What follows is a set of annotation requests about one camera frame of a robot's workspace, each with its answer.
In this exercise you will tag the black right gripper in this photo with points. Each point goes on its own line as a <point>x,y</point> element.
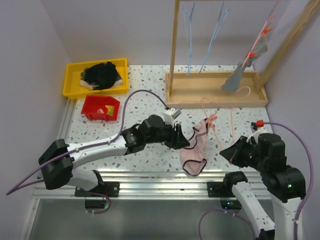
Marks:
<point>231,153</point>

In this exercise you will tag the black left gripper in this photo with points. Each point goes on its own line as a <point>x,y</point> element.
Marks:
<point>177,139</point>

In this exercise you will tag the pink underwear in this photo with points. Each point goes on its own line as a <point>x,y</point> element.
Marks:
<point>193,157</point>

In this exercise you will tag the pink clothes clip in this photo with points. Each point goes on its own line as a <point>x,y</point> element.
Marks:
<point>210,119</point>

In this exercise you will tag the pink wire hanger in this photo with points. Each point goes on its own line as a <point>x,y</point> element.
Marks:
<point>232,120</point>

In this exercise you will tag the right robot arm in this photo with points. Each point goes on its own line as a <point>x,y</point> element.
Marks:
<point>286,185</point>

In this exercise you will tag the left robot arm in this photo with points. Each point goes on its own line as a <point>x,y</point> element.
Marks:
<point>61,162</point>

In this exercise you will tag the wooden hanger rack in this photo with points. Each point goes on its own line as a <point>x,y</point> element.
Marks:
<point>203,90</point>

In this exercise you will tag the left blue hanger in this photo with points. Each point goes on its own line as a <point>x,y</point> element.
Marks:
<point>187,21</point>

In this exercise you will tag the blue hanger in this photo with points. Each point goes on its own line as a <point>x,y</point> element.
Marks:
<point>187,21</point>
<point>223,13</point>

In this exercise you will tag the right blue hanger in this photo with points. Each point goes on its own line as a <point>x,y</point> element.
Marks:
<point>223,13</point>

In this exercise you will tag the grey knitted garment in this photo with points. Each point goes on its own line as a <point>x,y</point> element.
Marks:
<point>232,83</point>

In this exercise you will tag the clips in red bin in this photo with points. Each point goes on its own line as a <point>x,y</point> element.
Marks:
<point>107,110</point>

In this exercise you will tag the red plastic bin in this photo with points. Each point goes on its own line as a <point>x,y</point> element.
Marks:
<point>93,102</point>

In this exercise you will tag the yellow plastic tray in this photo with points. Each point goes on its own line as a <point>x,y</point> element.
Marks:
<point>72,89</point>

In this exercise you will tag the lower red clip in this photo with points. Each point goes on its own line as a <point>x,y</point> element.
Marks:
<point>251,54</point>

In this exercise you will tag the black garment pile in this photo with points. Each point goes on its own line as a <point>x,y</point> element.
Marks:
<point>101,76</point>

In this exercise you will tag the upper orange clip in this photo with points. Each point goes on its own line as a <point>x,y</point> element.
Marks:
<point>267,29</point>

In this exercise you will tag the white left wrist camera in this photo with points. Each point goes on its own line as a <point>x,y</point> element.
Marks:
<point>170,115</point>

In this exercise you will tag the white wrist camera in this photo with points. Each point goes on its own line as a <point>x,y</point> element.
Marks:
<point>257,129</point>
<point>170,115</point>

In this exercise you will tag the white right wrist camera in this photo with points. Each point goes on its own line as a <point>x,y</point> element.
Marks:
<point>257,129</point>

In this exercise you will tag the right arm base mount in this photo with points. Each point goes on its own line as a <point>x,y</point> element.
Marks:
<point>216,189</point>

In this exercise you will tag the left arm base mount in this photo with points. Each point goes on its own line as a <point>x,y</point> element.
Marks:
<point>108,188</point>

